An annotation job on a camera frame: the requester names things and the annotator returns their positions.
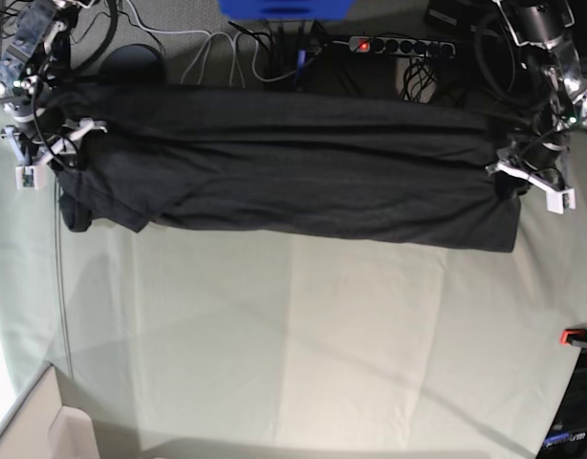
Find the black round stool seat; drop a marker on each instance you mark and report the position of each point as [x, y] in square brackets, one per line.
[135, 63]

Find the dark grey t-shirt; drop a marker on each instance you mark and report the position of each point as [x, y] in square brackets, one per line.
[200, 158]

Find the blue box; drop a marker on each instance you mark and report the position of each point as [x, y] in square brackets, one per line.
[285, 9]

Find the black power strip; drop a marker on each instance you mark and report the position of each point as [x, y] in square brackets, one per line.
[401, 47]

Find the beige plastic bin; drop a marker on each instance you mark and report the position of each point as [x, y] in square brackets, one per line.
[40, 425]

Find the right red black clamp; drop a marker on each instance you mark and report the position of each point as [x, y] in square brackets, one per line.
[575, 337]

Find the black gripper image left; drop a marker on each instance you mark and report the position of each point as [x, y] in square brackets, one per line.
[43, 136]

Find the light green table cloth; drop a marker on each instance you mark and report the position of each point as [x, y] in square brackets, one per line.
[264, 345]

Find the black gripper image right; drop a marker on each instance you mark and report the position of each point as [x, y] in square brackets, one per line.
[539, 158]

